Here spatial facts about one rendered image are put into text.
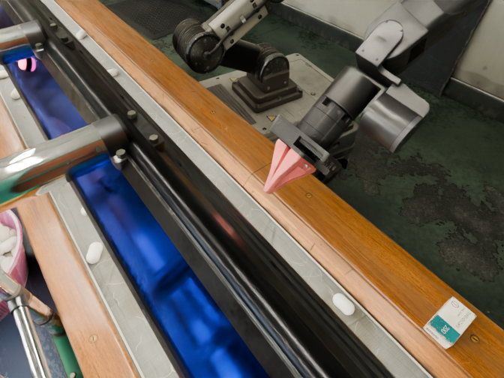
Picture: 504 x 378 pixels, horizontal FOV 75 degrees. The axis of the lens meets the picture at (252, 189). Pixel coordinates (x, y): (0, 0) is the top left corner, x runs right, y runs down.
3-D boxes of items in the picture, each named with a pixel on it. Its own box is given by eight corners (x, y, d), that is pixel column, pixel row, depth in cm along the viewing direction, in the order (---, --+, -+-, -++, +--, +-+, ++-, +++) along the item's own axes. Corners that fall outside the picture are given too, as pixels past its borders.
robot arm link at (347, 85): (352, 70, 48) (347, 52, 43) (391, 97, 46) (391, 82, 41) (320, 109, 50) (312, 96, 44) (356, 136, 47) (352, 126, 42)
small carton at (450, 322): (446, 301, 47) (453, 295, 46) (469, 321, 46) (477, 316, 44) (422, 328, 45) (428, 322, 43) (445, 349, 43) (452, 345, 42)
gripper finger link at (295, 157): (265, 199, 45) (311, 145, 43) (235, 167, 48) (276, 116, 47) (286, 206, 51) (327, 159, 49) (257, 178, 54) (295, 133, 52)
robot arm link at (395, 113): (385, 47, 49) (385, 14, 41) (455, 91, 45) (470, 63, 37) (331, 112, 51) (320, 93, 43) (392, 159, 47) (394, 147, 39)
